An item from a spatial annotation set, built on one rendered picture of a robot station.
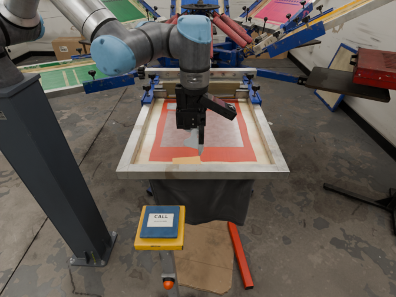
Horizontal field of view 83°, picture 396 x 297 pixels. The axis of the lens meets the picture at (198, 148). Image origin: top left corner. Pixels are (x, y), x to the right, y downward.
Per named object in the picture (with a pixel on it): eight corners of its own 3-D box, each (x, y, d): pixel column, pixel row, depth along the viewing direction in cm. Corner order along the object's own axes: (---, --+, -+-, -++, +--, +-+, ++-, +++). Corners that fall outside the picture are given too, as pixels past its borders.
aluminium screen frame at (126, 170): (287, 179, 77) (290, 171, 74) (118, 179, 77) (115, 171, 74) (247, 86, 138) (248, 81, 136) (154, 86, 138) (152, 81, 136)
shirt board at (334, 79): (379, 88, 156) (386, 77, 151) (383, 113, 129) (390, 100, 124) (210, 59, 209) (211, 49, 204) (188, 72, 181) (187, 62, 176)
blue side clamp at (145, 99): (152, 112, 115) (150, 100, 111) (142, 112, 115) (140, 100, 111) (159, 88, 139) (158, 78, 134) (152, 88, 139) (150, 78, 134)
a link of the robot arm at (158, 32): (117, 24, 50) (157, 29, 46) (148, 17, 58) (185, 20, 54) (124, 60, 55) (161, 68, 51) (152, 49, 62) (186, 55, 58)
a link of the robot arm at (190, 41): (185, 12, 53) (218, 15, 49) (186, 60, 59) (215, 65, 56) (166, 17, 47) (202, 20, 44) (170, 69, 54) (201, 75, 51)
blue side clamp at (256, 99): (259, 112, 115) (262, 100, 111) (250, 112, 115) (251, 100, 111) (249, 88, 139) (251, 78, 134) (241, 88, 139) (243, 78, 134)
